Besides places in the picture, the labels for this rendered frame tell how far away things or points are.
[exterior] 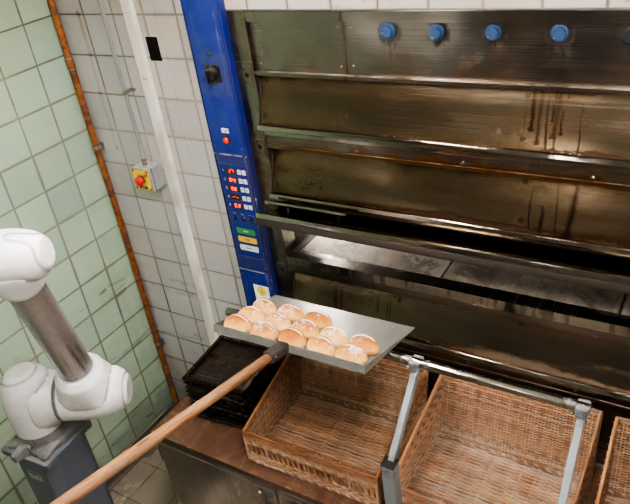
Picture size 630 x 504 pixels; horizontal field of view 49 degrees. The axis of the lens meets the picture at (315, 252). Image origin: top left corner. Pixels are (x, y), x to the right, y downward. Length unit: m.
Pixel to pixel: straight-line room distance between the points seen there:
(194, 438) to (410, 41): 1.71
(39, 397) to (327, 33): 1.40
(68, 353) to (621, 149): 1.60
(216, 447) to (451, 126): 1.52
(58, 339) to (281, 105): 1.03
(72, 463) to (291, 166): 1.23
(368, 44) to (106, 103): 1.22
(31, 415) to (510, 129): 1.64
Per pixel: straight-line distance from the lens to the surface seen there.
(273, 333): 2.17
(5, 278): 1.83
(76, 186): 3.04
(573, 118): 1.99
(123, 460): 1.66
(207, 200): 2.77
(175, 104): 2.66
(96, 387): 2.18
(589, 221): 2.09
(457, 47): 2.02
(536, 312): 2.31
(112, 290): 3.28
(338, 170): 2.35
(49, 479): 2.46
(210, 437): 2.84
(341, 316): 2.35
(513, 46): 1.97
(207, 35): 2.41
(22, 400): 2.29
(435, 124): 2.10
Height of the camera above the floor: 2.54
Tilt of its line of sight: 31 degrees down
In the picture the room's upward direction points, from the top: 9 degrees counter-clockwise
